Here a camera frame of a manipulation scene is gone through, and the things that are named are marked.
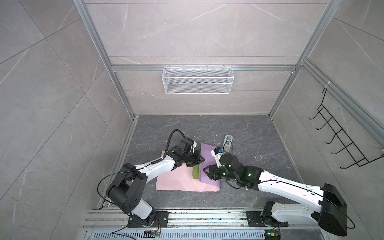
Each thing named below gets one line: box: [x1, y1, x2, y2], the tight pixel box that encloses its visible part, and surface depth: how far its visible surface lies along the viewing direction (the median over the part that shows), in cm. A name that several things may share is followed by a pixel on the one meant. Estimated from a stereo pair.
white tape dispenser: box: [222, 134, 233, 153], surface depth 103 cm
